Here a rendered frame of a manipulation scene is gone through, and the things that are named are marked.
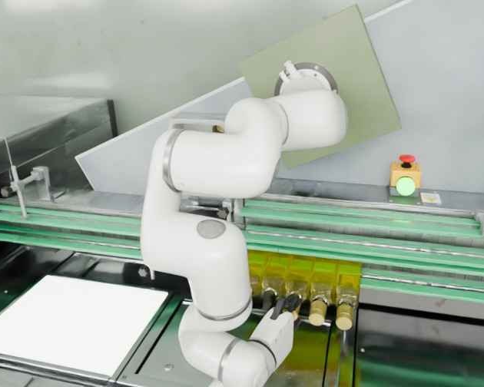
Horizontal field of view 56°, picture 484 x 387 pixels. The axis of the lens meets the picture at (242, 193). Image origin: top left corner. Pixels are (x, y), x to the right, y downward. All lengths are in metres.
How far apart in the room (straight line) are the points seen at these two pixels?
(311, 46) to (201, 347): 0.71
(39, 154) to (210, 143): 1.31
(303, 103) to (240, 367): 0.43
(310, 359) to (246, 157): 0.65
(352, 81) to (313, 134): 0.42
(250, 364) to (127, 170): 0.89
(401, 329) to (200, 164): 0.85
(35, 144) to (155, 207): 1.26
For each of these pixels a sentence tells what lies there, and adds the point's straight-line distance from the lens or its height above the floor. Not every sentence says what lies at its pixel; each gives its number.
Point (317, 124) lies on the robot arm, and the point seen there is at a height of 1.26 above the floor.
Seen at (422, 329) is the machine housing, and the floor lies 0.94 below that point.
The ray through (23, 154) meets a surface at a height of 0.69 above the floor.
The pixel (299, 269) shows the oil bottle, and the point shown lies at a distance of 1.12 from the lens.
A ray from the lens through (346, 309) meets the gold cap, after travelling 1.02.
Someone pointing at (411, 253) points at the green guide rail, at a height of 0.95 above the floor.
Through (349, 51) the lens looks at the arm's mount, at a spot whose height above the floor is 0.84.
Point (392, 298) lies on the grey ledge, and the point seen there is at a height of 0.88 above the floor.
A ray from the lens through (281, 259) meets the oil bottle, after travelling 1.15.
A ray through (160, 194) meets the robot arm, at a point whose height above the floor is 1.45.
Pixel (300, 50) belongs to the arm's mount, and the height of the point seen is 0.84.
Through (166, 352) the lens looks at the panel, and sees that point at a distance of 1.14.
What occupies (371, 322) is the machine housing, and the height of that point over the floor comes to 0.94.
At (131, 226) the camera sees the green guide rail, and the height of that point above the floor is 0.92.
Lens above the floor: 1.95
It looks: 62 degrees down
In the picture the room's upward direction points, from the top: 146 degrees counter-clockwise
